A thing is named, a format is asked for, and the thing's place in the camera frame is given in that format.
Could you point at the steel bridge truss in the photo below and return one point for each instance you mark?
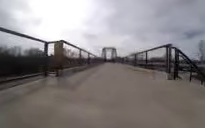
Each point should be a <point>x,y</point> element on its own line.
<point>104,53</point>

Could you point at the grey concrete path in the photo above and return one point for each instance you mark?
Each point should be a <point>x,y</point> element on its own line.
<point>103,100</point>

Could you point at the dark metal railing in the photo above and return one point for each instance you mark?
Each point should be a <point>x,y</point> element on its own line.
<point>16,33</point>
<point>176,63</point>

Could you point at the row of bare trees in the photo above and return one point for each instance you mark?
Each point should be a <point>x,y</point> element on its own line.
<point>10,63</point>

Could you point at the dark kerb beam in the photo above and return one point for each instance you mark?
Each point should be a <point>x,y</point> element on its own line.
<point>10,80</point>

